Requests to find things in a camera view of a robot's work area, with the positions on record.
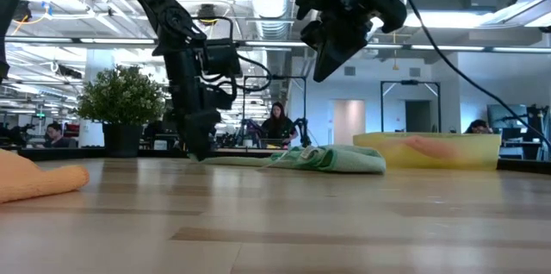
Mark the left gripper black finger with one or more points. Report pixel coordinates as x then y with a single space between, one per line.
201 142

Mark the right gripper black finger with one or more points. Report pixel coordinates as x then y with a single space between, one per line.
338 47

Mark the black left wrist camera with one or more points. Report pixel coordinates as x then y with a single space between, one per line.
221 56

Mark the black background robot arm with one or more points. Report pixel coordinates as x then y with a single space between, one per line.
303 132

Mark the person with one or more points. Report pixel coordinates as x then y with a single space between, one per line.
55 136
279 125
478 127

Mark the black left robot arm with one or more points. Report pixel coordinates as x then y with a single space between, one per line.
172 20

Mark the green plant in black pot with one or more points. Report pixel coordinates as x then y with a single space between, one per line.
120 97

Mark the pink microfiber towel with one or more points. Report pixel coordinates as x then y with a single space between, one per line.
430 147

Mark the grey computer monitor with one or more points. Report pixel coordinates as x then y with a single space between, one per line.
508 112

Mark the orange microfiber towel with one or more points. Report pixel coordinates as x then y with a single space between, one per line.
34 179

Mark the black metal station frame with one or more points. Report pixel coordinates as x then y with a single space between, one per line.
438 106
305 101

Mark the green microfiber towel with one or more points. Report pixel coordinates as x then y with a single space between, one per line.
344 160

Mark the yellow translucent plastic bin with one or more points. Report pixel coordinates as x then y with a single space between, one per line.
482 153

